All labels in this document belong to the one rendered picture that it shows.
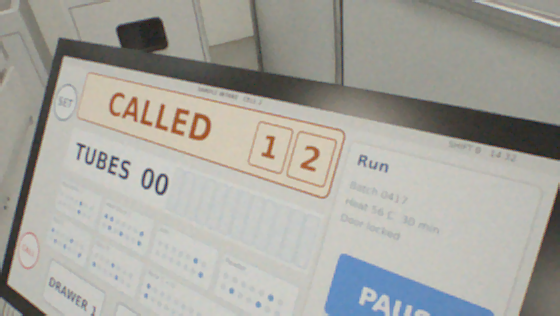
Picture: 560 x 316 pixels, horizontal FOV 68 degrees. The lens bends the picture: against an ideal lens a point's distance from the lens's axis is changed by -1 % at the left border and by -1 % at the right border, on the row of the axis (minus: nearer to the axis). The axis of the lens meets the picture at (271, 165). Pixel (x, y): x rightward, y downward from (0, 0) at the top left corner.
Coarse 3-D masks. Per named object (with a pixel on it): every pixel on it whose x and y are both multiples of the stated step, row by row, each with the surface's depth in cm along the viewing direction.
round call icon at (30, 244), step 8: (24, 232) 47; (32, 232) 47; (24, 240) 47; (32, 240) 46; (40, 240) 46; (24, 248) 47; (32, 248) 46; (40, 248) 46; (16, 256) 48; (24, 256) 47; (32, 256) 46; (24, 264) 47; (32, 264) 46; (32, 272) 46
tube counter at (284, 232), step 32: (160, 160) 38; (160, 192) 38; (192, 192) 36; (224, 192) 34; (256, 192) 33; (224, 224) 34; (256, 224) 32; (288, 224) 31; (320, 224) 30; (288, 256) 31
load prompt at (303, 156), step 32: (96, 96) 43; (128, 96) 41; (160, 96) 39; (192, 96) 37; (128, 128) 40; (160, 128) 38; (192, 128) 37; (224, 128) 35; (256, 128) 33; (288, 128) 32; (320, 128) 31; (224, 160) 35; (256, 160) 33; (288, 160) 32; (320, 160) 30; (320, 192) 30
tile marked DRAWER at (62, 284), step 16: (48, 272) 44; (64, 272) 43; (48, 288) 44; (64, 288) 43; (80, 288) 42; (96, 288) 41; (48, 304) 44; (64, 304) 43; (80, 304) 41; (96, 304) 40
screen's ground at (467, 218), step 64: (64, 64) 47; (64, 128) 46; (384, 128) 28; (128, 192) 40; (384, 192) 28; (448, 192) 26; (512, 192) 24; (256, 256) 32; (320, 256) 30; (384, 256) 27; (448, 256) 26; (512, 256) 24
